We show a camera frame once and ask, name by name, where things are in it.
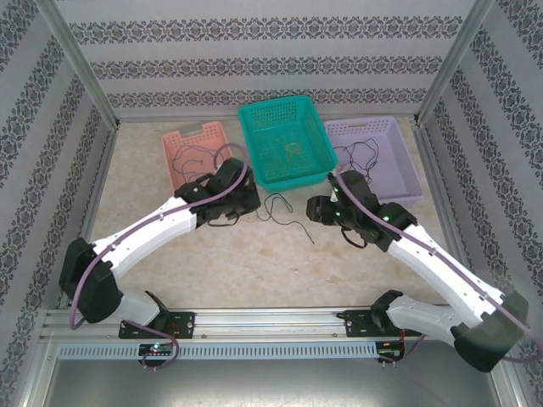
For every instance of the wide aluminium mounting rail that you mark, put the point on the wide aluminium mounting rail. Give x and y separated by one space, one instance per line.
271 322

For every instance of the pink perforated plastic basket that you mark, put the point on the pink perforated plastic basket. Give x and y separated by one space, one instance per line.
191 135

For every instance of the aluminium side rail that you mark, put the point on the aluminium side rail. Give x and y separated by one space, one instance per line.
98 178
437 178

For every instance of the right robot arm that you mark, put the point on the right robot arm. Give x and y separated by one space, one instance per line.
441 271

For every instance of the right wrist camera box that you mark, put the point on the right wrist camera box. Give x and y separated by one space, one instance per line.
333 193

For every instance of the small green circuit board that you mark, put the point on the small green circuit board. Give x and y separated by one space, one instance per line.
390 351
158 349

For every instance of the lavender perforated plastic basket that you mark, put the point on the lavender perforated plastic basket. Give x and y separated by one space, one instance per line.
399 169

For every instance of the teal perforated plastic basket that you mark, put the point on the teal perforated plastic basket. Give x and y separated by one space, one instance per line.
275 123

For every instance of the steel sheet panel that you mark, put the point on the steel sheet panel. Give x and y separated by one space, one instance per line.
271 386

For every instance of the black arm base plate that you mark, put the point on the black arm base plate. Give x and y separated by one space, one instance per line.
356 324
184 324

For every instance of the left gripper black lead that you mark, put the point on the left gripper black lead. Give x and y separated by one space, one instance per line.
225 224

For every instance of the aluminium frame post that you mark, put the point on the aluminium frame post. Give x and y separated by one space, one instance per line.
450 63
80 63

